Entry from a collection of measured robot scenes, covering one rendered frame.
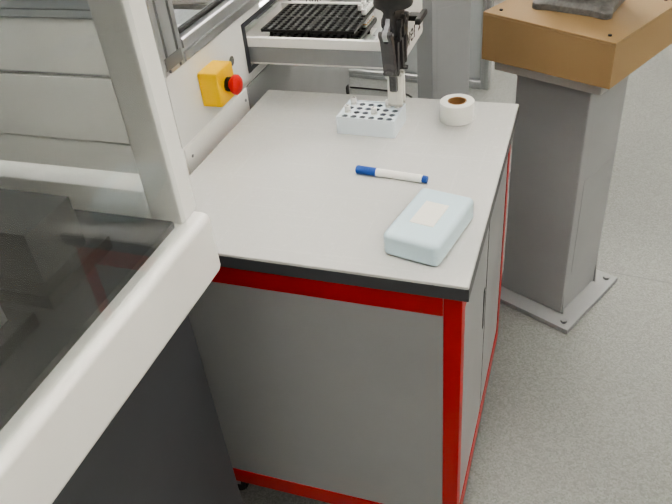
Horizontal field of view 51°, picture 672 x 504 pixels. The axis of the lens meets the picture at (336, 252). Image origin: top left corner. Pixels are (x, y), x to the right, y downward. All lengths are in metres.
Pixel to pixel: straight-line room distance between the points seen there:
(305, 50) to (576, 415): 1.11
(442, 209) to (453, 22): 1.58
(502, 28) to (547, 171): 0.41
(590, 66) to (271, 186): 0.75
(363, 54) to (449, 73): 1.17
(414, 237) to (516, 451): 0.86
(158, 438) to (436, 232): 0.52
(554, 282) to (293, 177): 1.00
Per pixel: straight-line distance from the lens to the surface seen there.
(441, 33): 2.63
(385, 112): 1.45
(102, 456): 1.01
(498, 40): 1.74
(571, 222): 1.94
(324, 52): 1.58
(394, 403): 1.28
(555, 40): 1.66
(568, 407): 1.91
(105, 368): 0.84
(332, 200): 1.24
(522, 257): 2.09
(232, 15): 1.58
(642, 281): 2.33
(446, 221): 1.09
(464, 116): 1.46
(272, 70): 1.77
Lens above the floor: 1.43
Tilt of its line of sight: 37 degrees down
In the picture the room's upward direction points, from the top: 6 degrees counter-clockwise
